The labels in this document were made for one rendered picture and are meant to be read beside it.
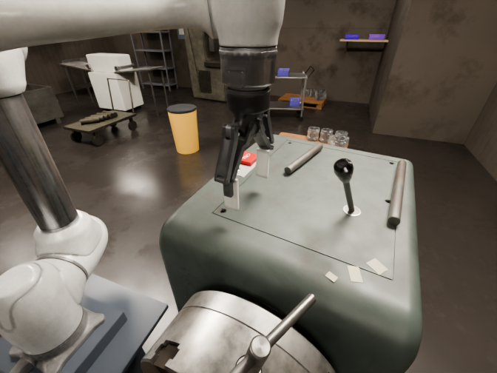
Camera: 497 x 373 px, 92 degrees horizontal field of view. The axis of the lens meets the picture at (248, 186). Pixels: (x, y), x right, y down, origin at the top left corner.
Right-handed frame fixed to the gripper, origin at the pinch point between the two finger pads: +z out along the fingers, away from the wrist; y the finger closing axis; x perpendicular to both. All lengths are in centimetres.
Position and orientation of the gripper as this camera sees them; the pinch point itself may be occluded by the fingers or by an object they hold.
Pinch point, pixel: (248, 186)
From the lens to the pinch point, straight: 51.7
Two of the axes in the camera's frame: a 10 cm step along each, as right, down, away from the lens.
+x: 8.8, 2.6, -4.0
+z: 0.0, 8.3, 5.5
